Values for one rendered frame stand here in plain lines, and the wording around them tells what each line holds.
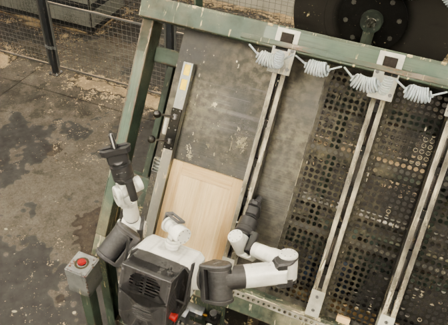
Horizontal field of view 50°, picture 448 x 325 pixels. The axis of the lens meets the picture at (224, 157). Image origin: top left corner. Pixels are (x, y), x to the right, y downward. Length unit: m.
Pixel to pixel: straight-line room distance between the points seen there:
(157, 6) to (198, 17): 0.20
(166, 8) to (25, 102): 3.15
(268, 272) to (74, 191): 2.54
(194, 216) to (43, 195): 2.02
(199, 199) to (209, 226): 0.14
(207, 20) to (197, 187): 0.77
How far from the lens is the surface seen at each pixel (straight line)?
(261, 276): 1.86
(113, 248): 1.96
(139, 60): 2.38
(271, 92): 2.14
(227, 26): 2.19
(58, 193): 4.14
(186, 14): 2.26
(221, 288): 1.84
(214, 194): 2.30
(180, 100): 2.30
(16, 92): 5.44
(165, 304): 1.79
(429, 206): 2.15
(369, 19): 2.53
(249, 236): 2.10
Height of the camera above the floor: 2.84
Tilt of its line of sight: 41 degrees down
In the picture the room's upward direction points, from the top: 4 degrees clockwise
